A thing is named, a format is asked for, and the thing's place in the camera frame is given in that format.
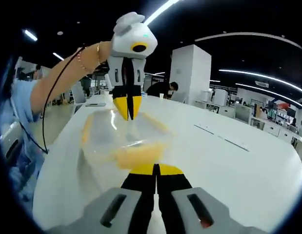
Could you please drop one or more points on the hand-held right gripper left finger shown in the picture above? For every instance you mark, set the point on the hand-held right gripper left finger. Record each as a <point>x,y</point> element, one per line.
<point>131,195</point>

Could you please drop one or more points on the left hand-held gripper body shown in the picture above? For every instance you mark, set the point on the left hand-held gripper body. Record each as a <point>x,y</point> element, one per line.
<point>126,39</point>

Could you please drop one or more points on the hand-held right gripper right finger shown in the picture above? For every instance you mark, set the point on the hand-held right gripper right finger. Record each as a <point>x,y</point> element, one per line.
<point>175,192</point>

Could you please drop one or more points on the yellow food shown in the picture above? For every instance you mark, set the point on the yellow food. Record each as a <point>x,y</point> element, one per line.
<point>141,154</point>

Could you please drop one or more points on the clear plastic bag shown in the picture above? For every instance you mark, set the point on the clear plastic bag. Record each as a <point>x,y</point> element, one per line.
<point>102,153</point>

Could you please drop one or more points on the white paper cup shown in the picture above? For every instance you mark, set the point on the white paper cup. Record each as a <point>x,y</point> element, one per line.
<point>106,92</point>
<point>161,95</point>

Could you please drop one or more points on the long ceiling light strip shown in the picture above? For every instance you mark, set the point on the long ceiling light strip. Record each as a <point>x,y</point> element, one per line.
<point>30,34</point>
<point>270,93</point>
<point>160,12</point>
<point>58,56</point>
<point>263,76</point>

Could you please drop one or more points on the grey office chair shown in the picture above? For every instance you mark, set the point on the grey office chair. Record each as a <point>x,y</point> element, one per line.
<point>178,97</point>

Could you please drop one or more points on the white square pillar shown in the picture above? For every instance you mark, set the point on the white square pillar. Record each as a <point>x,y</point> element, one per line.
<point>189,73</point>

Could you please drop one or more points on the person's light blue clothing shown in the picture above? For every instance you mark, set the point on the person's light blue clothing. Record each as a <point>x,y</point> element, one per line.
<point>19,117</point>

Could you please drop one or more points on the ceiling air vent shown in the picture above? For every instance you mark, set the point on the ceiling air vent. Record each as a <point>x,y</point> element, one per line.
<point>262,83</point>

